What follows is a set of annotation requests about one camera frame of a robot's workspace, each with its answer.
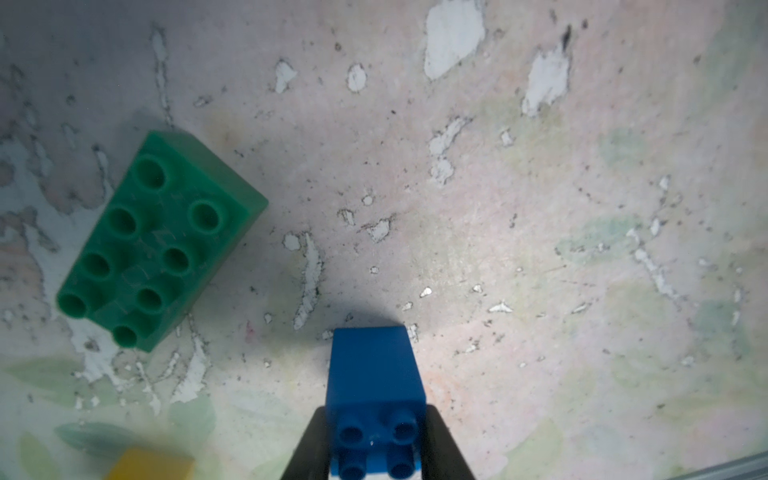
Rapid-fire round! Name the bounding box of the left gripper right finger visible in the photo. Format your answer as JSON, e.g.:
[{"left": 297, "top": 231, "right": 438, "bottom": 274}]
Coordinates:
[{"left": 421, "top": 405, "right": 475, "bottom": 480}]

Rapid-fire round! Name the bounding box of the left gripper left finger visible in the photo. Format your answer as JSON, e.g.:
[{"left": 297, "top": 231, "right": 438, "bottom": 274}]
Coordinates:
[{"left": 280, "top": 406, "right": 330, "bottom": 480}]

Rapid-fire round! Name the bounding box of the small blue lego brick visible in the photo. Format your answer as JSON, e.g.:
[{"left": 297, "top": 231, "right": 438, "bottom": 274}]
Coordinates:
[{"left": 325, "top": 326, "right": 426, "bottom": 479}]

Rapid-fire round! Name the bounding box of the small yellow lego brick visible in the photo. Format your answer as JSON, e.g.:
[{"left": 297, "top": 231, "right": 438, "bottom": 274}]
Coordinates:
[{"left": 104, "top": 447, "right": 195, "bottom": 480}]

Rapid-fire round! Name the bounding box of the long green lego brick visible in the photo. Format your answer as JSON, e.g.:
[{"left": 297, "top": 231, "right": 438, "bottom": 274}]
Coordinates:
[{"left": 56, "top": 131, "right": 268, "bottom": 352}]

